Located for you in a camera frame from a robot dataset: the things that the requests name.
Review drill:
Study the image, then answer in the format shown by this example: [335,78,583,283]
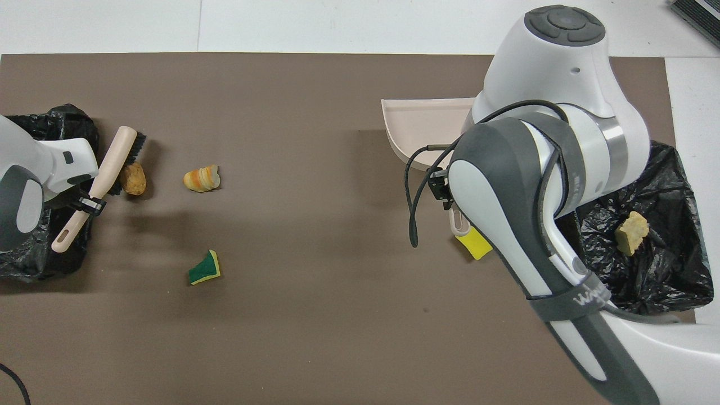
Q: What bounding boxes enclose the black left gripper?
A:
[67,189,107,217]

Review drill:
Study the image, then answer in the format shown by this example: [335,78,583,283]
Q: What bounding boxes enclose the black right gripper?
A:
[429,168,456,212]

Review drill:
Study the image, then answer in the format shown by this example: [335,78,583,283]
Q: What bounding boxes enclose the beige brush black bristles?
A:
[51,126,147,253]

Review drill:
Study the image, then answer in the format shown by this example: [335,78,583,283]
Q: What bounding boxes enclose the brown rounded sponge lump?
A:
[120,162,147,196]

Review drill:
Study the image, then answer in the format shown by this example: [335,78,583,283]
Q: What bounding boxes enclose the beige plastic dustpan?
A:
[381,97,478,235]

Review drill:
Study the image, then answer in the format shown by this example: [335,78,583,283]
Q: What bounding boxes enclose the plain yellow sponge piece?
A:
[456,227,493,261]

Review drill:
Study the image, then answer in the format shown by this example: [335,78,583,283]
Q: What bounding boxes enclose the orange striped sponge piece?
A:
[183,164,221,193]

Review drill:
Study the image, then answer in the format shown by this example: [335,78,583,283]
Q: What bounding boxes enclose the small green yellow sponge wedge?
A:
[188,250,221,286]

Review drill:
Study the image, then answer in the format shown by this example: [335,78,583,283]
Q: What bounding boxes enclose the black bag lined bin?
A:
[0,103,100,282]
[574,141,715,316]

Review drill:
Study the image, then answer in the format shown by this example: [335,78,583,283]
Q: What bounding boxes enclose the brown table mat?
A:
[0,52,707,405]

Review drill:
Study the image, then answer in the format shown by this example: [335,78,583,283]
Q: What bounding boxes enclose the beige sponge chunk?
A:
[614,211,650,257]

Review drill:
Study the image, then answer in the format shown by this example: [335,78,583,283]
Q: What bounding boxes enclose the dark ribbed device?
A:
[668,0,720,50]

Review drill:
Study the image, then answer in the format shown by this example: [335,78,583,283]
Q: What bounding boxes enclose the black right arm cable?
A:
[404,100,570,249]

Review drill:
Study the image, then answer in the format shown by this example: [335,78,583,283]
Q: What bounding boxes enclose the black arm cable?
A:
[404,100,570,249]
[0,363,32,405]

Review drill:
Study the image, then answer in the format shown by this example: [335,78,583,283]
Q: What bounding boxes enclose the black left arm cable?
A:
[0,363,32,405]

